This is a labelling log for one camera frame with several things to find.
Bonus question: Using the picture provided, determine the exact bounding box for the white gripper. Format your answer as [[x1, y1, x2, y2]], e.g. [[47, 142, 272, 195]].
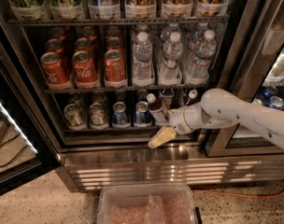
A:
[[148, 107, 189, 148]]

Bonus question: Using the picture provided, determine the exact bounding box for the brown tea bottle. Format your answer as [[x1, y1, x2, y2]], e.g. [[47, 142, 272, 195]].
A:
[[185, 90, 198, 105], [147, 93, 168, 124]]

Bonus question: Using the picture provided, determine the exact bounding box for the blue pepsi can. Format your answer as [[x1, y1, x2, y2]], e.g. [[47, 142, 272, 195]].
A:
[[135, 101, 150, 125], [113, 102, 129, 125]]

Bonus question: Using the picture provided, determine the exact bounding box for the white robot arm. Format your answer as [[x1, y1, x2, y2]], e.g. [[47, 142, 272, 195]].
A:
[[148, 89, 284, 150]]

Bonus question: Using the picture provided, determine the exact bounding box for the front right coca-cola can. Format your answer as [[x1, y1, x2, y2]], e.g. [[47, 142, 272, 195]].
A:
[[105, 49, 126, 82]]

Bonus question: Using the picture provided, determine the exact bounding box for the coca-cola can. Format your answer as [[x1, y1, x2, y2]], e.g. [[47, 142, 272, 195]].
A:
[[40, 51, 69, 85], [105, 49, 126, 82], [72, 50, 97, 83]]

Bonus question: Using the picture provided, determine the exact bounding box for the stainless steel fridge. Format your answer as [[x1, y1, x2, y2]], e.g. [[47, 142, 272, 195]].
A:
[[0, 0, 284, 192]]

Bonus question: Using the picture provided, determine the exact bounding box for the front left silver can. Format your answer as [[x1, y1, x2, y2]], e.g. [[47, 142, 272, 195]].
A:
[[64, 104, 84, 129]]

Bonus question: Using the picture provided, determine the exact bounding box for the front middle coca-cola can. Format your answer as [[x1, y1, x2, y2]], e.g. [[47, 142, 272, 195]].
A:
[[72, 50, 97, 83]]

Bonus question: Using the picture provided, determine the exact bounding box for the closed right fridge door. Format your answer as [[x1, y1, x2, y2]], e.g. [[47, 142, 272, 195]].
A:
[[205, 0, 284, 158]]

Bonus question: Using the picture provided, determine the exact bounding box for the front left coca-cola can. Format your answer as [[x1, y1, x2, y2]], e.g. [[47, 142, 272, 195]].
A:
[[40, 51, 69, 85]]

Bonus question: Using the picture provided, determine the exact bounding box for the open glass fridge door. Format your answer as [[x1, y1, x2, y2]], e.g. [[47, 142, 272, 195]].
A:
[[0, 22, 59, 196]]

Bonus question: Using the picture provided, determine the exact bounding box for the front right water bottle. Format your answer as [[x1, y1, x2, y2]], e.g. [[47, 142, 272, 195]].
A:
[[187, 30, 217, 78]]

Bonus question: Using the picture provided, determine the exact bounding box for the water bottle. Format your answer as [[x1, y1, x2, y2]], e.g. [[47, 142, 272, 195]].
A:
[[133, 32, 152, 80], [187, 30, 217, 78], [159, 32, 183, 81]]

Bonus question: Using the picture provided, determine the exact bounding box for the front middle water bottle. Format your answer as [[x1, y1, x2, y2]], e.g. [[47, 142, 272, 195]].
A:
[[159, 32, 183, 81]]

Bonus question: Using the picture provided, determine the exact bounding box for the front left water bottle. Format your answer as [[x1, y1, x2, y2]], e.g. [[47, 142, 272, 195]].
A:
[[133, 32, 152, 80]]

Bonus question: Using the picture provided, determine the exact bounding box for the clear plastic bin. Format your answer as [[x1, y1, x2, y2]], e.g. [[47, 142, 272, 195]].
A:
[[97, 183, 203, 224]]

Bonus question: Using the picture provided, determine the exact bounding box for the orange cable on floor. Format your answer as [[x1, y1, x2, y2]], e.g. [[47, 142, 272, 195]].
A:
[[192, 180, 284, 200]]

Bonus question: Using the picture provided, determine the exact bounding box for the black cable behind door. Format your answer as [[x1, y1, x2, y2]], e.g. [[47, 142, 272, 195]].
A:
[[0, 133, 29, 169]]

